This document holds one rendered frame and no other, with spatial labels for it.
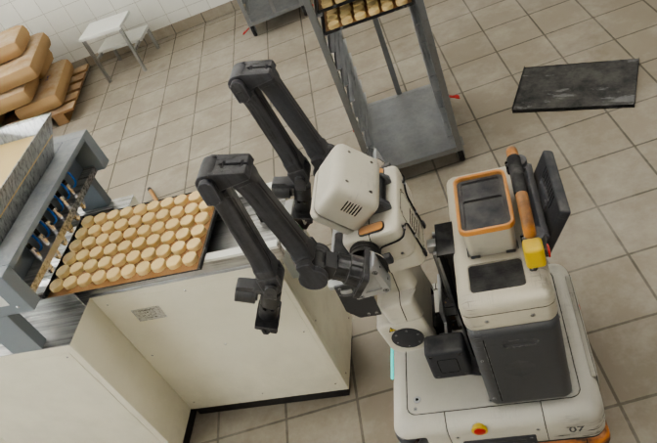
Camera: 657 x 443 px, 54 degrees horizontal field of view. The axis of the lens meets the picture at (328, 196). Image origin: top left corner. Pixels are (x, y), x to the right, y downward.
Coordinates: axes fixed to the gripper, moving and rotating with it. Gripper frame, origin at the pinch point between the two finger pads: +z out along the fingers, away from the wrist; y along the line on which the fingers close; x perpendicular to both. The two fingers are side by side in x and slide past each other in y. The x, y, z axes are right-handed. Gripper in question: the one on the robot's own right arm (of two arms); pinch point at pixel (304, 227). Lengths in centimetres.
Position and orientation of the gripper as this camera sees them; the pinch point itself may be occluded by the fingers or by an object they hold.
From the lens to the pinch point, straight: 223.2
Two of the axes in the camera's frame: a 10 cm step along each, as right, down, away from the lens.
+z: 0.2, 7.3, 6.8
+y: -0.7, 6.8, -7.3
